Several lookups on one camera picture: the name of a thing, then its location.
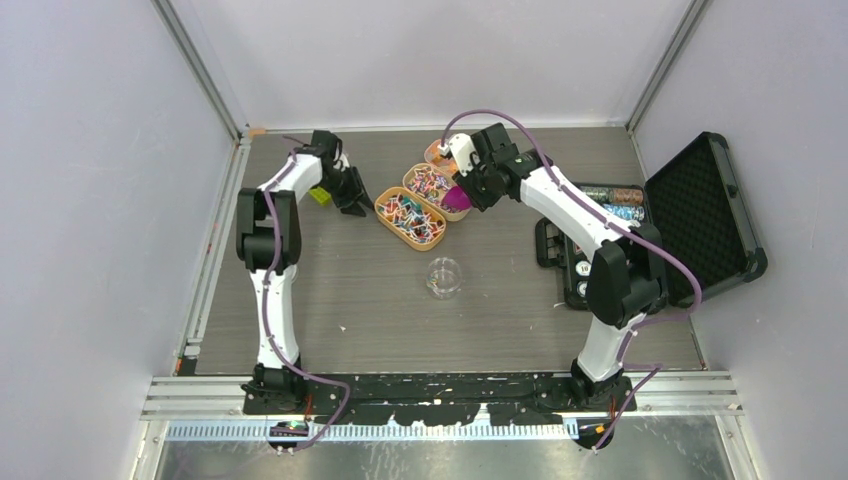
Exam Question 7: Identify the rainbow swirl lollipop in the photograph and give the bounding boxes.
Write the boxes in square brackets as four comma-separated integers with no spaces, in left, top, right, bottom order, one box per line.
[427,277,444,292]

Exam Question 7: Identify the pink tray popsicle candies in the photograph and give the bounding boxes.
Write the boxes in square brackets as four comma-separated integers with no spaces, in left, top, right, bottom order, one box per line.
[424,139,459,179]

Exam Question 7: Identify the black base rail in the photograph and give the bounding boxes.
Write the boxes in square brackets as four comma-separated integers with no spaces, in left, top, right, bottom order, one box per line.
[241,370,635,427]

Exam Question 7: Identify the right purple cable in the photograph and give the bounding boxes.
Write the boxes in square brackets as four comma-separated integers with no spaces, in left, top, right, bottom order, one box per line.
[440,109,704,452]

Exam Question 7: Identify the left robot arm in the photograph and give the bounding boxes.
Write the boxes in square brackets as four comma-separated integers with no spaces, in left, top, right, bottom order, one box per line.
[236,130,373,415]

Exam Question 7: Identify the cream tray swirl lollipops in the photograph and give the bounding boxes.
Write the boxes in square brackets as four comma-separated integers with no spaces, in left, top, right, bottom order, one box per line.
[402,163,470,222]

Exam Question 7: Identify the magenta plastic scoop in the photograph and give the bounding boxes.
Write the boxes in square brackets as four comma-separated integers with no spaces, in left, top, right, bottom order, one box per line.
[441,186,473,212]

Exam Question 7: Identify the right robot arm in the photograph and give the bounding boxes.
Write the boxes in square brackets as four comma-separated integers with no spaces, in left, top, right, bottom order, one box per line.
[441,123,666,411]

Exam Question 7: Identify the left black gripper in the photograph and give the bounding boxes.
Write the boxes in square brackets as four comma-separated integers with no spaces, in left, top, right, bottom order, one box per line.
[319,166,377,218]

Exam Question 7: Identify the tan tray round lollipops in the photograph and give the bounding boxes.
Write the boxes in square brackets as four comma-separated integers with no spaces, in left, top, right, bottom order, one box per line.
[374,186,447,252]

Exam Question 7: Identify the clear plastic cup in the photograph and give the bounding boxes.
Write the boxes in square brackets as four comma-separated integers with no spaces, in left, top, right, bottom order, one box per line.
[425,257,463,300]

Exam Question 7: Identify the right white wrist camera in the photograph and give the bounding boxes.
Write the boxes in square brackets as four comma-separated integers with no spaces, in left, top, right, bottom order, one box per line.
[437,133,476,177]

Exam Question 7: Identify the black poker chip case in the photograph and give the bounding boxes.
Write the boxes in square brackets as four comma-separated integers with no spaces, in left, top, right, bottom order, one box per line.
[534,131,768,315]

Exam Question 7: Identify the yellow-green toy brick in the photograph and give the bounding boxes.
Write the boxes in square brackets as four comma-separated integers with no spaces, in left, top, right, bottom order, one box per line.
[309,187,332,206]

